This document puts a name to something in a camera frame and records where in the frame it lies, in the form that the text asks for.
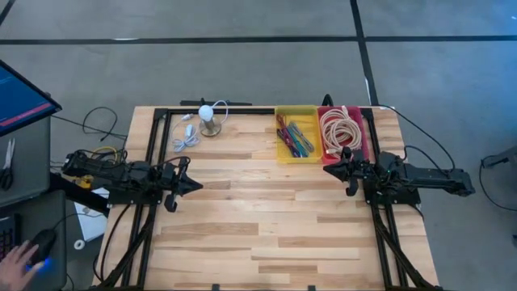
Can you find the white bulb on wooden base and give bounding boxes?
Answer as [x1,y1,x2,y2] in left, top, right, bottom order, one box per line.
[197,103,223,138]

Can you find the red plastic bin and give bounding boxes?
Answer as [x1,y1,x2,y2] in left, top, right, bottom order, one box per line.
[317,106,371,166]

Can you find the white paper sheet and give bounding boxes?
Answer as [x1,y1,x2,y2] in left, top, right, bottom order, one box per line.
[74,188,110,243]

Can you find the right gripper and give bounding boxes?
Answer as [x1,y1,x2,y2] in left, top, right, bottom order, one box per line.
[322,158,369,198]

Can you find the computer monitor blue screen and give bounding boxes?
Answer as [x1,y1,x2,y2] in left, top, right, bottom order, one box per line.
[0,59,63,137]

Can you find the grey stand leg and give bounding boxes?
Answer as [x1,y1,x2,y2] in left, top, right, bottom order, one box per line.
[480,144,517,170]

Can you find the black computer mouse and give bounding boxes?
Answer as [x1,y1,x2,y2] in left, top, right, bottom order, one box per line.
[30,228,57,266]

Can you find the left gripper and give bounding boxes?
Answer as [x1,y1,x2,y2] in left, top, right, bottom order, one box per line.
[162,162,204,213]

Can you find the black keyboard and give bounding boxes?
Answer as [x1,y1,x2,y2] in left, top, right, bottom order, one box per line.
[0,213,21,259]

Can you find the scissors with black handles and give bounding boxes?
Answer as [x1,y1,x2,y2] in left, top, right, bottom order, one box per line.
[0,137,16,191]

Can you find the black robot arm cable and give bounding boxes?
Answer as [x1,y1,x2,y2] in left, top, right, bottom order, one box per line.
[377,103,459,173]

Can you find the grey desk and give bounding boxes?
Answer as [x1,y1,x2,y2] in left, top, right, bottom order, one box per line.
[0,115,68,291]

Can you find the thin black floor cable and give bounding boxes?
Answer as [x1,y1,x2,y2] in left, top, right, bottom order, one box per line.
[51,106,128,142]
[478,155,517,213]

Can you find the yellow plastic bin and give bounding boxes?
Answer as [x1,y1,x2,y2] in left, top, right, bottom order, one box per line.
[275,105,324,165]

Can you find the yellow cable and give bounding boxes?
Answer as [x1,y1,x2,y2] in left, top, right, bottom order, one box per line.
[89,145,119,162]

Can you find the purple braided cable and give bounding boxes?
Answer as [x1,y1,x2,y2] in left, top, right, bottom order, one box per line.
[276,128,303,158]

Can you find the person's hand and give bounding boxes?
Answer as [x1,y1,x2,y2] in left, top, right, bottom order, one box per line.
[0,240,45,291]

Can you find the teal braided cable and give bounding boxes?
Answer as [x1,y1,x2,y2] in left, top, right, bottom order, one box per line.
[285,125,310,158]

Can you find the black white braided cable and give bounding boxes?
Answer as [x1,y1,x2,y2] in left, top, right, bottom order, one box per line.
[288,120,316,154]

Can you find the white lamp cable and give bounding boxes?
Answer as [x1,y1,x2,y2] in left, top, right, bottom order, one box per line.
[169,99,229,154]

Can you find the black aluminium table frame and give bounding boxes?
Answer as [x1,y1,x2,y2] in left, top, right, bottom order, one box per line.
[90,105,445,291]

